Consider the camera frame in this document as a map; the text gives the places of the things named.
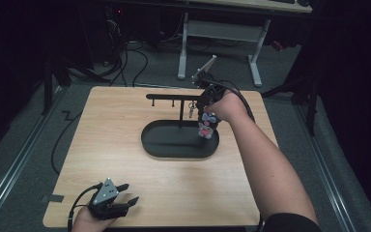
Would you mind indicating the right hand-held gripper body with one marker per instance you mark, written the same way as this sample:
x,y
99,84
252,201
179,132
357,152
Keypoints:
x,y
211,92

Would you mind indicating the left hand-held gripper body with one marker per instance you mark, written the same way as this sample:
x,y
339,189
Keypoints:
x,y
108,199

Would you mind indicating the black key rack with tray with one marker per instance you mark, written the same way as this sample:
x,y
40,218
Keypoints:
x,y
174,141

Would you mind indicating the person's right hand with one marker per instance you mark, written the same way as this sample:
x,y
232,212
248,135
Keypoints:
x,y
228,108

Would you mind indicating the person's left hand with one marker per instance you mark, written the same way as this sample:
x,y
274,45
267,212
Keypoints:
x,y
90,222

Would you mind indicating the grey tape strip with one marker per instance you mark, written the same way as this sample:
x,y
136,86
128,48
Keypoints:
x,y
55,198

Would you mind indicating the small red object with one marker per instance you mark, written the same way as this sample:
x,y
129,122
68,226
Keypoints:
x,y
277,45

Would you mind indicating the black metal stand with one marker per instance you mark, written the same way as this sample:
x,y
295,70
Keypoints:
x,y
310,106
48,87

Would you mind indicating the dark computer tower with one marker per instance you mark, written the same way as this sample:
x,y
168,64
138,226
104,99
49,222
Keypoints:
x,y
114,29

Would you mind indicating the black sleeve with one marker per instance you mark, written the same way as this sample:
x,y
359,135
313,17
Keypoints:
x,y
290,224

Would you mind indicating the white frame desk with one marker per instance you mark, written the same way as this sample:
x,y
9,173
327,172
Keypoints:
x,y
222,30

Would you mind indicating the metal floor rail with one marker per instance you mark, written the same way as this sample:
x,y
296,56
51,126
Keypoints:
x,y
16,161
331,180

